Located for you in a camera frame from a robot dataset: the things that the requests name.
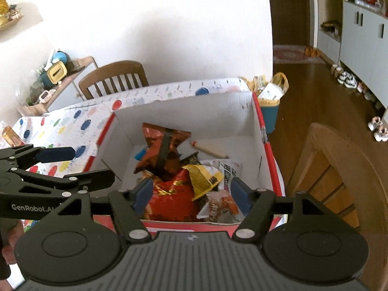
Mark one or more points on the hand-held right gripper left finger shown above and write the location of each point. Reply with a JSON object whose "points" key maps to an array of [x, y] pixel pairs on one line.
{"points": [[144, 194]]}

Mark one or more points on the balloon print tablecloth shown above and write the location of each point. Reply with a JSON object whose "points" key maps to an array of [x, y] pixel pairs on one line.
{"points": [[60, 121]]}

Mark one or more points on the white lower shoe cabinet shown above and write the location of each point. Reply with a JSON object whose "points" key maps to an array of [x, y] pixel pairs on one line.
{"points": [[363, 45]]}

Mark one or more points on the beige shoes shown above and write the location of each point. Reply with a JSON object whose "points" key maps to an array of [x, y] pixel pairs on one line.
{"points": [[336, 69]]}

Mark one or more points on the patterned doormat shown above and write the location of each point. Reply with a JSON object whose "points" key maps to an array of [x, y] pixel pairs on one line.
{"points": [[294, 55]]}

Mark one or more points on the white kitchen timer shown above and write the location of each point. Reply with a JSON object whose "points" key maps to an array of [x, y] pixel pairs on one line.
{"points": [[47, 96]]}

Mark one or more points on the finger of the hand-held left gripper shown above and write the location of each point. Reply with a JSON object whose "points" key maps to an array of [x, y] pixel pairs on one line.
{"points": [[57, 154], [91, 180]]}

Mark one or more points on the wooden wall shelf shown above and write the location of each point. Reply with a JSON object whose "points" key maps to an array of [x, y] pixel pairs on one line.
{"points": [[9, 21]]}

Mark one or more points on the dark red foil snack bag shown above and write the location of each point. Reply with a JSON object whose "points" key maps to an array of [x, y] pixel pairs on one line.
{"points": [[157, 151]]}

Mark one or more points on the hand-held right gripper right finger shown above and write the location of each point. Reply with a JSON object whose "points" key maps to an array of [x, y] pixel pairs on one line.
{"points": [[241, 197]]}

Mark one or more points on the blue snack packet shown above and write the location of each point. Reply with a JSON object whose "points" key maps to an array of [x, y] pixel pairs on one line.
{"points": [[141, 154]]}

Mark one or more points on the orange and white snack packet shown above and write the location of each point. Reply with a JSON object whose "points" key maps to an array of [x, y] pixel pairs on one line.
{"points": [[221, 206]]}

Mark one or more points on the wooden slat-back chair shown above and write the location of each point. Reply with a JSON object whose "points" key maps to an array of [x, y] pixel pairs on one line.
{"points": [[115, 75]]}

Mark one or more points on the pink white shoes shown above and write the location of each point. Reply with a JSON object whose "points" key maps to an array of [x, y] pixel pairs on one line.
{"points": [[379, 128]]}

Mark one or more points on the wooden stick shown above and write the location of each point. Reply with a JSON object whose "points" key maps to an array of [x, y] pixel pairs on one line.
{"points": [[209, 149]]}

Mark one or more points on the yellow plastic bag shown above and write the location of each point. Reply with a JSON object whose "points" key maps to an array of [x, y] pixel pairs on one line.
{"points": [[283, 80]]}

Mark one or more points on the orange juice bottle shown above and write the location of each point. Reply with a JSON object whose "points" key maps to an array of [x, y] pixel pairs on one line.
{"points": [[12, 136]]}

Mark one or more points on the wooden round-back chair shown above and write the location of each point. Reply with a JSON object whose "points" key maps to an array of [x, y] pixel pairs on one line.
{"points": [[339, 169]]}

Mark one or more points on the yellow snack packet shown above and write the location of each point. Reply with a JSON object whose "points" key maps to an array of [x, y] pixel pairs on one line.
{"points": [[201, 182]]}

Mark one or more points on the white side cabinet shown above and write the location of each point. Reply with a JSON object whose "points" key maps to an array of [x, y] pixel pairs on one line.
{"points": [[69, 91]]}

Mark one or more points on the red cardboard box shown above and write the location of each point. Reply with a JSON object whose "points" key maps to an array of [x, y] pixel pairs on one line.
{"points": [[182, 115]]}

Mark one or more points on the person's left hand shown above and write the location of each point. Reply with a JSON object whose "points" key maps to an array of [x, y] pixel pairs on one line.
{"points": [[15, 239]]}

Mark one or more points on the dark brown door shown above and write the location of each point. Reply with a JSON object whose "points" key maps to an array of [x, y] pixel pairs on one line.
{"points": [[288, 21]]}

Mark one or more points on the yellow slippers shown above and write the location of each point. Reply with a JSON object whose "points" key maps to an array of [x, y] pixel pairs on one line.
{"points": [[312, 51]]}

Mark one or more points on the white grey sneaker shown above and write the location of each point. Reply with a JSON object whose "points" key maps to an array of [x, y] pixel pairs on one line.
{"points": [[351, 82], [342, 78]]}

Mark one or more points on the blue round toy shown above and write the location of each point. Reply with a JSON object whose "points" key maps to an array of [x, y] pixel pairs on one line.
{"points": [[59, 57]]}

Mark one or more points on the teal trash bin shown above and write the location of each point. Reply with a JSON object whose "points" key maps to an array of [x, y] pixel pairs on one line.
{"points": [[269, 116]]}

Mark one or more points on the yellow and teal tissue box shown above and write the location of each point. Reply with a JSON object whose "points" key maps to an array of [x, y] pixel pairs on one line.
{"points": [[54, 73]]}

